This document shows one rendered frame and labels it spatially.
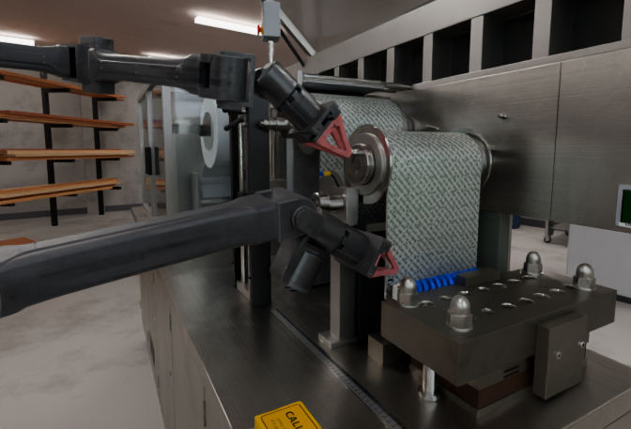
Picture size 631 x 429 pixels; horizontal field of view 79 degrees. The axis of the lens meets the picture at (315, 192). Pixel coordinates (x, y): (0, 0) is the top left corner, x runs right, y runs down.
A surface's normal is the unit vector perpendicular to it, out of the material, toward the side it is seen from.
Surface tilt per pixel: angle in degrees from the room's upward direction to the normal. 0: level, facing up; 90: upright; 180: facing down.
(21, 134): 90
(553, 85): 90
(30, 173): 90
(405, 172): 90
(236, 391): 0
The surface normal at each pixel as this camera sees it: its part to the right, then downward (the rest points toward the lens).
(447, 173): 0.47, 0.10
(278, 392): 0.00, -0.99
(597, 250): -0.77, 0.07
